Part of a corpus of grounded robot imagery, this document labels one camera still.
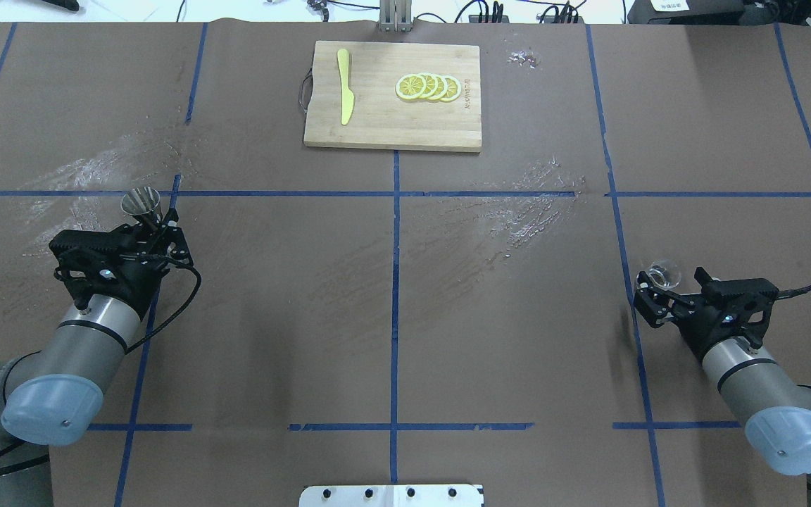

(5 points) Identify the black box with label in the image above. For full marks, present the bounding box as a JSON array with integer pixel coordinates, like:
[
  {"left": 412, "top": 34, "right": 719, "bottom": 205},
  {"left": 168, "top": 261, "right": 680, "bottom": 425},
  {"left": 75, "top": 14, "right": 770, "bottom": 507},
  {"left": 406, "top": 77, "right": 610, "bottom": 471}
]
[{"left": 627, "top": 1, "right": 774, "bottom": 26}]

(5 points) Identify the aluminium frame post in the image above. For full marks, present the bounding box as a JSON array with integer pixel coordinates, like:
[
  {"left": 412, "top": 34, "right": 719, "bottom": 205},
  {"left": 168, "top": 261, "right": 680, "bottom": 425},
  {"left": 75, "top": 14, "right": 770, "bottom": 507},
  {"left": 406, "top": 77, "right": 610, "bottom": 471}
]
[{"left": 377, "top": 0, "right": 414, "bottom": 32}]

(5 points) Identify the bamboo cutting board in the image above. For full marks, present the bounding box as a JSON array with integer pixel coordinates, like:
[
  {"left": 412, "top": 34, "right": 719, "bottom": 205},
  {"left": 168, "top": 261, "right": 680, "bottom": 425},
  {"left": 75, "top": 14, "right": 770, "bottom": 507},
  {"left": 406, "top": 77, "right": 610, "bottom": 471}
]
[{"left": 303, "top": 39, "right": 483, "bottom": 153}]

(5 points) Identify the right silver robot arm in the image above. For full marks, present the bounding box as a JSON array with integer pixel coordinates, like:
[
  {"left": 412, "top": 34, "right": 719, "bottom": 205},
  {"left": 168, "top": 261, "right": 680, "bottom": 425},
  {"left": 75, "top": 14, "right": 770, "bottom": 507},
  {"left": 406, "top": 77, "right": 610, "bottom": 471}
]
[{"left": 633, "top": 268, "right": 811, "bottom": 506}]

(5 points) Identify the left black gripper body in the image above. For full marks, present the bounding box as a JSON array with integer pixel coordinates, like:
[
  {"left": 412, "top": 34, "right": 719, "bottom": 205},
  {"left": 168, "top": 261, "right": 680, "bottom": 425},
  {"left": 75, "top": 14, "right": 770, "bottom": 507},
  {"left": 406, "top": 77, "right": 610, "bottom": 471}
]
[{"left": 49, "top": 227, "right": 168, "bottom": 318}]

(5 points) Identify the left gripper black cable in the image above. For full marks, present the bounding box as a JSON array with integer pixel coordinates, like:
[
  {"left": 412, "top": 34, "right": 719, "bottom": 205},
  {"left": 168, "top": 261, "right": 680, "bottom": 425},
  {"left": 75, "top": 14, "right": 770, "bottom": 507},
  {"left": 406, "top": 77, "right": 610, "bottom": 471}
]
[{"left": 124, "top": 259, "right": 203, "bottom": 355}]

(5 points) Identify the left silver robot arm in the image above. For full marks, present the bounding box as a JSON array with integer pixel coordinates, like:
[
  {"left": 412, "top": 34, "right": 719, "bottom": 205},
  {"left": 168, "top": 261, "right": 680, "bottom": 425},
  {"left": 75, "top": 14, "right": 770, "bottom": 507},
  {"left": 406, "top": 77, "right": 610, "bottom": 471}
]
[{"left": 0, "top": 212, "right": 196, "bottom": 506}]

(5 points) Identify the yellow plastic knife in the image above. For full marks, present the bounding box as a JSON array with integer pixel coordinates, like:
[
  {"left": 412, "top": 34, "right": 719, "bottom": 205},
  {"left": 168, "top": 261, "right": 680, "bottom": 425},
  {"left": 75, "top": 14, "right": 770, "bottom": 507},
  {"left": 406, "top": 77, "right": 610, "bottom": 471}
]
[{"left": 336, "top": 48, "right": 355, "bottom": 126}]

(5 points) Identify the brown paper table mat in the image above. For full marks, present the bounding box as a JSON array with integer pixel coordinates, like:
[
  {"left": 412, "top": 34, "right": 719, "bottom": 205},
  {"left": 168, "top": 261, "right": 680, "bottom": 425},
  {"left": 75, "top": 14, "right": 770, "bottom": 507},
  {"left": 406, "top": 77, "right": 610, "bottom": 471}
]
[{"left": 0, "top": 20, "right": 811, "bottom": 506}]

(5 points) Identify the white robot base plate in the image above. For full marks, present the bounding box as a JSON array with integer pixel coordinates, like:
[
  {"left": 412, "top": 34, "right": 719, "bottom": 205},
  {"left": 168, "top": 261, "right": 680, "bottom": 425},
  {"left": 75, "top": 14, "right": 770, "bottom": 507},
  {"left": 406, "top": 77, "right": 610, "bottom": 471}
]
[{"left": 298, "top": 484, "right": 486, "bottom": 506}]

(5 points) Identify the clear glass cup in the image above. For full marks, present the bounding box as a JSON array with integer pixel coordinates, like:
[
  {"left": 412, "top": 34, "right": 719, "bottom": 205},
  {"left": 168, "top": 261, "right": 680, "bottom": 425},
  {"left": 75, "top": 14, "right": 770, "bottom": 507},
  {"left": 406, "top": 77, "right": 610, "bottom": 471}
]
[{"left": 646, "top": 259, "right": 683, "bottom": 291}]

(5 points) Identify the steel jigger measuring cup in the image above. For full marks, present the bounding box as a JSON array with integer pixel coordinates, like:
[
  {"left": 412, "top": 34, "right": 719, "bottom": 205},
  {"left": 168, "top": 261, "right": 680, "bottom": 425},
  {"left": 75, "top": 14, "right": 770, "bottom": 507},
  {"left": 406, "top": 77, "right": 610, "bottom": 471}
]
[{"left": 121, "top": 186, "right": 162, "bottom": 231}]

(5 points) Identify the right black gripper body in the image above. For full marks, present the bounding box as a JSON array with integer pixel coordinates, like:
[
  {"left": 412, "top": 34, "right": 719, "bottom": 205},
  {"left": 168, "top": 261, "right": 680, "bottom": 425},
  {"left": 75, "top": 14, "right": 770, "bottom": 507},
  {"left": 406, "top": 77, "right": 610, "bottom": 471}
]
[{"left": 673, "top": 278, "right": 779, "bottom": 361}]

